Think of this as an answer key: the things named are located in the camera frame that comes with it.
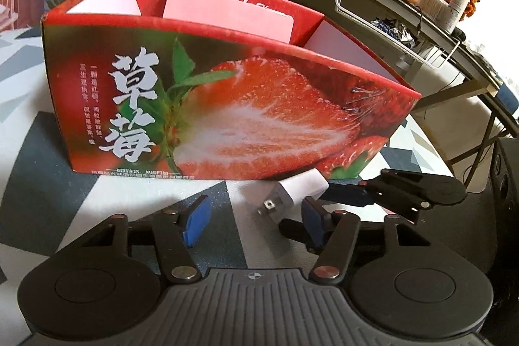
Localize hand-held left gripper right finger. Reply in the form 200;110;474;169
302;196;431;284

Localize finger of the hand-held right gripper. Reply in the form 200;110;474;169
324;169;431;223
279;218;314;246

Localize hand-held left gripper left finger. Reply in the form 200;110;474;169
53;194;211;284

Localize white charger plug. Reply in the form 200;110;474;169
257;169;329;226

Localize red strawberry print cardboard box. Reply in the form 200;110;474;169
40;0;422;183

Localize pink rectangular case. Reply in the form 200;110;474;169
162;0;295;45

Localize geometric patterned tablecloth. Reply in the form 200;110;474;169
0;26;467;290

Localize blue tissue box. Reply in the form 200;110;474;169
497;80;519;115

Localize cluttered dressing desk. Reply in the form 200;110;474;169
302;0;512;120

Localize blue patterned foil packets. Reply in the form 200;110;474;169
371;18;414;42

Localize clear box of cotton swabs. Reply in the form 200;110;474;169
416;0;449;22

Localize white spray bottle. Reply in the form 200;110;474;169
442;0;473;34

